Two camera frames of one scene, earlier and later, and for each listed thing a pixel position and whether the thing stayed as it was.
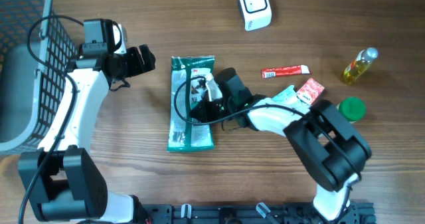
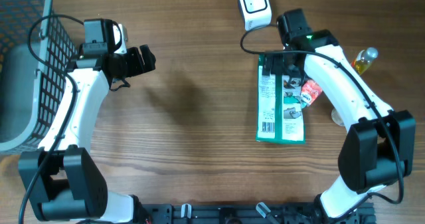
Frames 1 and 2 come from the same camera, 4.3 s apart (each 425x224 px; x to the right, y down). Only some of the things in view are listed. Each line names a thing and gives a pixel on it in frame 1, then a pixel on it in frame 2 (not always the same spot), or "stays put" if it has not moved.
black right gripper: x=209 y=106 → x=275 y=66
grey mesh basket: x=35 y=51 stays put
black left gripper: x=137 y=54 stays put
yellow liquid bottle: x=358 y=65 stays put
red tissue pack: x=309 y=91 stays put
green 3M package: x=188 y=88 → x=301 y=104
